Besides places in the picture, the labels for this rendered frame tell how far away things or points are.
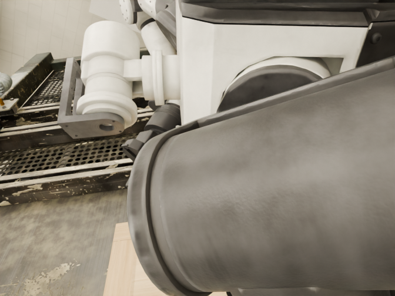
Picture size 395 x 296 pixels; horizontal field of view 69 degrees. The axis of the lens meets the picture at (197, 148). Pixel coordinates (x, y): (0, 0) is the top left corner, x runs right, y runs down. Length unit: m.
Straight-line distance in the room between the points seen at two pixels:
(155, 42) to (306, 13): 0.58
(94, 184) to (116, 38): 0.63
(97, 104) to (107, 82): 0.03
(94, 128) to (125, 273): 0.45
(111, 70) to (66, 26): 5.66
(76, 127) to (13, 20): 5.99
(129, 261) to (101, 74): 0.49
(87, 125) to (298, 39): 0.22
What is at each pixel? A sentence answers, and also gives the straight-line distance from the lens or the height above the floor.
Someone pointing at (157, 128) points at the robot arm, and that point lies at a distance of 0.65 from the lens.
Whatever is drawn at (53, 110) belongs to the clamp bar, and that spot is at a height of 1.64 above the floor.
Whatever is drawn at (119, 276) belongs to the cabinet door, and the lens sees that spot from 0.71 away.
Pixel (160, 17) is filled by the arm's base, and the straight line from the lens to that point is 0.52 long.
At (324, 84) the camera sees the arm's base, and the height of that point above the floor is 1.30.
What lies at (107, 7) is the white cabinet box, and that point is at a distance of 4.27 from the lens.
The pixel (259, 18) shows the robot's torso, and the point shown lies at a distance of 0.21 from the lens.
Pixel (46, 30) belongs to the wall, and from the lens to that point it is 6.13.
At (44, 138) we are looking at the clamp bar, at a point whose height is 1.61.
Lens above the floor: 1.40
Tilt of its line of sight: 17 degrees down
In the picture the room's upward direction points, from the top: 73 degrees counter-clockwise
